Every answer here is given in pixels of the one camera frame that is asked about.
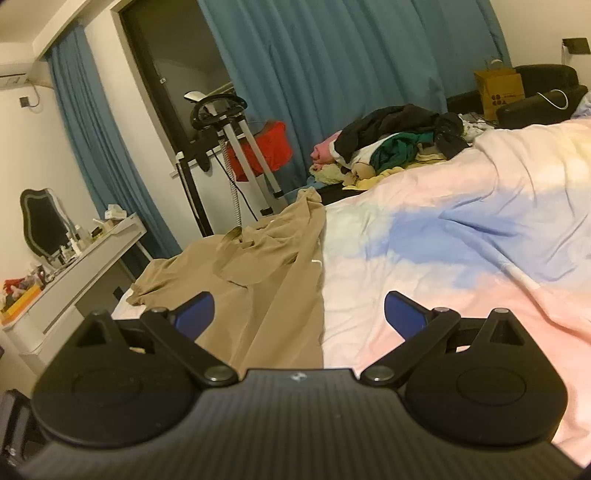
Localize wavy black mirror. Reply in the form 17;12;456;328
19;188;75;266

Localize garment steamer stand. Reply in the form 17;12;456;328
184;91;284;215

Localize red pink small items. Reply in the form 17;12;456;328
2;272;44;301

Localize white dressing table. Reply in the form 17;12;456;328
0;212;153;370

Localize black sofa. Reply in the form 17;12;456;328
318;64;589;206

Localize yellow paper bag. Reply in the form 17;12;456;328
475;59;526;120

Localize group of cosmetic bottles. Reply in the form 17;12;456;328
60;224;105;259

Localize yellow box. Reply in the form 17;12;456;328
0;284;42;315

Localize pile of mixed clothes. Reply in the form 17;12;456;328
308;104;499;190

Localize narrow blue curtain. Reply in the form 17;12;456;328
48;25;178;278

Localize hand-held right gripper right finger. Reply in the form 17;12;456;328
360;291;527;387

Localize white air conditioner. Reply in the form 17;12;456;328
0;69;33;90

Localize dark window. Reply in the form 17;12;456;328
117;0;245;158

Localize white black upright rack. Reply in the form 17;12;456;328
173;150;232;236

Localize wide blue curtain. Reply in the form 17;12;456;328
198;0;513;195

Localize dark ribbed object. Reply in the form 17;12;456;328
0;389;44;469

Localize pastel tie-dye bed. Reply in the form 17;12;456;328
111;92;591;457

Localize tan printed t-shirt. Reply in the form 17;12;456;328
126;187;326;370

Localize red hanging garment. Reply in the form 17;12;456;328
231;121;294;182

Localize white cable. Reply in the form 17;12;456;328
536;89;568;110

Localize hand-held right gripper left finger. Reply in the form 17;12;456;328
74;292;238;387

